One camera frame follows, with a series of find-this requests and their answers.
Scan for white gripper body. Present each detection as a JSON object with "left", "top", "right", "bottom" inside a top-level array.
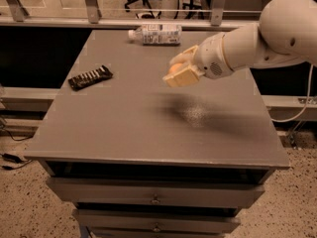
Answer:
[{"left": 193, "top": 33, "right": 233, "bottom": 79}]

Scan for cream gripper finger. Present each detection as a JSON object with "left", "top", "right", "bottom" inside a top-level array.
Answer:
[
  {"left": 162, "top": 62, "right": 204, "bottom": 87},
  {"left": 169, "top": 45, "right": 198, "bottom": 65}
]

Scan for orange fruit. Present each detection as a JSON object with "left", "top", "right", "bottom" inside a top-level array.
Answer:
[{"left": 168, "top": 63, "right": 182, "bottom": 74}]

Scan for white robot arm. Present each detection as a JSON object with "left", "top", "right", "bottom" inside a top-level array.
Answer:
[{"left": 163, "top": 0, "right": 317, "bottom": 87}]

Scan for clear plastic water bottle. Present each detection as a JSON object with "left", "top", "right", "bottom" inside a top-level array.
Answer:
[{"left": 128, "top": 24, "right": 182, "bottom": 46}]

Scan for black snack bar packet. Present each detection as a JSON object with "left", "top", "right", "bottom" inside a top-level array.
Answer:
[{"left": 68, "top": 65, "right": 113, "bottom": 91}]

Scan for grey drawer cabinet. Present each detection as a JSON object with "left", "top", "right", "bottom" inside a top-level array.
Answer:
[{"left": 26, "top": 30, "right": 289, "bottom": 238}]

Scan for metal railing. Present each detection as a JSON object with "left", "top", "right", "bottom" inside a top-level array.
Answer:
[{"left": 0, "top": 0, "right": 270, "bottom": 29}]

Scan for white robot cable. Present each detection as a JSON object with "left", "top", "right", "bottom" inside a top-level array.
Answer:
[{"left": 270, "top": 62, "right": 315, "bottom": 123}]

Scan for black power adapter cable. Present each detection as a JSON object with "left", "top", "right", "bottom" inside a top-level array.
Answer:
[{"left": 0, "top": 116, "right": 34, "bottom": 172}]

